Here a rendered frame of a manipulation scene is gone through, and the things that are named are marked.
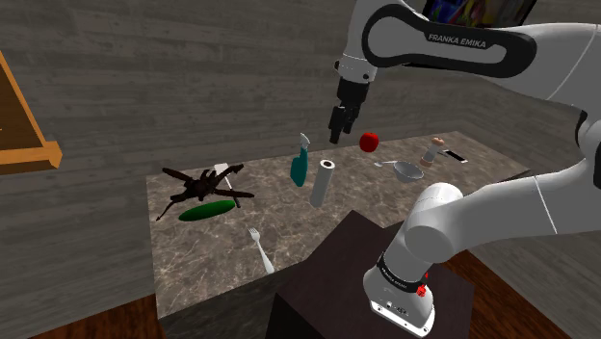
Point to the silver fork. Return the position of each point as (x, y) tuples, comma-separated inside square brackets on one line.
[(262, 251)]

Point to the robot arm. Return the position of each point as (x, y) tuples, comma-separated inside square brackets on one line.
[(493, 206)]

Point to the dark brown spider figure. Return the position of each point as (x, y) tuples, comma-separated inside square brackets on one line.
[(202, 187)]

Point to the colourful wall picture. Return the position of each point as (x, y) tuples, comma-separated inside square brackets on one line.
[(474, 11)]

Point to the green cucumber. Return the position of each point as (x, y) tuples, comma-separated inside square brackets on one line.
[(207, 211)]

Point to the wooden framed furniture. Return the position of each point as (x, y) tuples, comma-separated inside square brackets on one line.
[(18, 136)]

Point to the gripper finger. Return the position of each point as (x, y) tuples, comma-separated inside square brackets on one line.
[(351, 120), (336, 123)]

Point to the silver metal bowl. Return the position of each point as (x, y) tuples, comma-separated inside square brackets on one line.
[(407, 172)]

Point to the white spatula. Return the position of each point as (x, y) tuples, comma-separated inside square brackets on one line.
[(224, 171)]

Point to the silver spoon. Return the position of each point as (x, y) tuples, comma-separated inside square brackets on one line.
[(384, 163)]

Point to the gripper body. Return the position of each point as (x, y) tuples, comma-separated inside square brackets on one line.
[(351, 91)]

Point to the white paper towel roll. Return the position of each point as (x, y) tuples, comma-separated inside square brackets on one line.
[(322, 183)]

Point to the teal spray bottle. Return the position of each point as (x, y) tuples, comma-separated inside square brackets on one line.
[(299, 166)]

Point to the red apple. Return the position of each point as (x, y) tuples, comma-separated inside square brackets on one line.
[(369, 142)]

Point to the dark robot stand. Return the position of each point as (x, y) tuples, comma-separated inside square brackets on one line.
[(338, 291)]

